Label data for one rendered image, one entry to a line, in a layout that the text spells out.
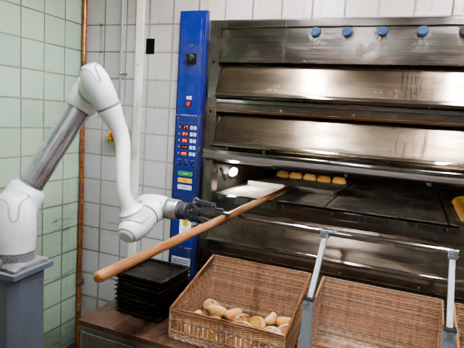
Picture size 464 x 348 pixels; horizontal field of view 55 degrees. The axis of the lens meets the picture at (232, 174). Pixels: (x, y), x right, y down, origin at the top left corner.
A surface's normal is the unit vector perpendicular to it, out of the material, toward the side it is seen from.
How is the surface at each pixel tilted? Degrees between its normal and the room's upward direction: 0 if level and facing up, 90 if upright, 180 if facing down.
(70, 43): 90
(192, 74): 90
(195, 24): 90
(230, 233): 70
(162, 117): 90
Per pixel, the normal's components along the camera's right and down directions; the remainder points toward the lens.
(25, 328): 0.95, 0.11
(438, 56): -0.38, 0.10
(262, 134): -0.33, -0.25
